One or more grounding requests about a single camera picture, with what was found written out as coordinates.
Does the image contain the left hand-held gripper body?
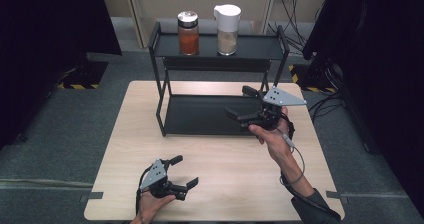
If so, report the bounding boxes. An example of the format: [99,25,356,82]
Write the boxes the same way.
[139,159,188,202]

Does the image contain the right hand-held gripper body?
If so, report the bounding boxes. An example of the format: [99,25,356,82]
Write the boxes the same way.
[238,86,308,132]

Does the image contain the black metal two-tier rack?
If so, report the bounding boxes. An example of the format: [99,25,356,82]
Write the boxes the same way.
[147,21,290,138]

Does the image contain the beige powder jar white cap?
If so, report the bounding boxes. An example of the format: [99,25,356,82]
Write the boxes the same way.
[213,3,242,57]

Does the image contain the orange spice jar metal lid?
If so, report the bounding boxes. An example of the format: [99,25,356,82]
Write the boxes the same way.
[176,10,200,56]

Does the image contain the person's left hand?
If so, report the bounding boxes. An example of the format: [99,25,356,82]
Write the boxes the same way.
[131,190,176,223]

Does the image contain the person's right hand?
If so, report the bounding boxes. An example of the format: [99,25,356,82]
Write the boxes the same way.
[248,106,296,165]

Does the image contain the yellow black hazard tape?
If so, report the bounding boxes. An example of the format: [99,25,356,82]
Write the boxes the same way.
[57,81,100,91]
[288,63,337,94]

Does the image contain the grey tape strip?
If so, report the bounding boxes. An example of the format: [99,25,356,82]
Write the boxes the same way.
[325,190,350,206]
[79,191,105,204]

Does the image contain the black curtain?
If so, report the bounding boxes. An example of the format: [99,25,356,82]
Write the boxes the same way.
[301,0,424,217]
[0,0,123,149]

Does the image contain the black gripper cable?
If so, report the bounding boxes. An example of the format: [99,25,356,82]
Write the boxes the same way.
[134,165,153,216]

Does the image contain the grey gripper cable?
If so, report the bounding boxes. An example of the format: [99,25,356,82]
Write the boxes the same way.
[279,132,306,187]

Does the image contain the black floor cables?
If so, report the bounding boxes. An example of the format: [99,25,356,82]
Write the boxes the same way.
[307,92,346,122]

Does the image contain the black power cable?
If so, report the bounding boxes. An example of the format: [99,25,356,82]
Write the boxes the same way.
[279,0,303,47]
[290,0,308,45]

